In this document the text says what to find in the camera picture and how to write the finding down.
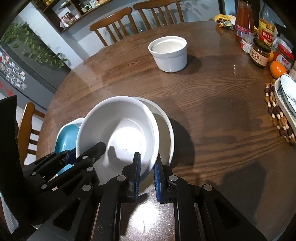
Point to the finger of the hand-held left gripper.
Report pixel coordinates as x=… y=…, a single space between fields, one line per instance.
x=92 y=153
x=70 y=156

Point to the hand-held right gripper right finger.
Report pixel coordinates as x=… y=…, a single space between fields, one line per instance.
x=158 y=180

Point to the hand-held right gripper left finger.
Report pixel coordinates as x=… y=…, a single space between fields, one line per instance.
x=137 y=173

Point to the blue teardrop dish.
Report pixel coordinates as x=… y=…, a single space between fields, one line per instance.
x=68 y=139

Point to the medium white bowl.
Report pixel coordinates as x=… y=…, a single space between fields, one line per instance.
x=120 y=129

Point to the large white bowl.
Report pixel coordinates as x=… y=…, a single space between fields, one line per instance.
x=164 y=132

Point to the wooden chair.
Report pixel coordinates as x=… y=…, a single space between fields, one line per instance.
x=157 y=9
x=26 y=120
x=111 y=24

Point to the red paper decoration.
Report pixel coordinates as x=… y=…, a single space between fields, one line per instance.
x=9 y=92

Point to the grey fridge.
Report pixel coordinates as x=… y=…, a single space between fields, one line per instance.
x=30 y=78

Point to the group of fridge photos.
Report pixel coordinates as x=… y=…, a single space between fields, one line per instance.
x=11 y=69

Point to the trailing green plant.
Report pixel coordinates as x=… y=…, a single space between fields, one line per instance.
x=34 y=46

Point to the small white bowl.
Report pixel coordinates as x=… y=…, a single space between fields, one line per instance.
x=171 y=60

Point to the wooden beaded trivet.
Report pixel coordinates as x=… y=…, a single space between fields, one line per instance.
x=277 y=115

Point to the group of shelf bottles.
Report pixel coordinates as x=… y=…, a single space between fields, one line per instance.
x=68 y=18

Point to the white ink print dish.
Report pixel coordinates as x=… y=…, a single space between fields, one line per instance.
x=285 y=92

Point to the small white label jar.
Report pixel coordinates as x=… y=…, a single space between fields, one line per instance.
x=247 y=45

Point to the dark lid sauce jar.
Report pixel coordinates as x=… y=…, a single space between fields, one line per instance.
x=260 y=54

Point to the orange fruit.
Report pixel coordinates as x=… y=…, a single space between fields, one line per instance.
x=278 y=69

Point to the yellow snack packet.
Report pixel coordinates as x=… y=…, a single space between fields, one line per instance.
x=224 y=22

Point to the red lid sauce jar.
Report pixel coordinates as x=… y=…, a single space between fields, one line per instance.
x=285 y=58

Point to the red sauce bottle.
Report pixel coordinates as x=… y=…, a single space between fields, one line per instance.
x=244 y=20

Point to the white sachet packet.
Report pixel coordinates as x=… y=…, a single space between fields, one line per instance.
x=281 y=42

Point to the yellow label vinegar bottle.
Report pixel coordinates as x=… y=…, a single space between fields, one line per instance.
x=267 y=27

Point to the wooden wall shelf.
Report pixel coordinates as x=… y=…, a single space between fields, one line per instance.
x=69 y=26

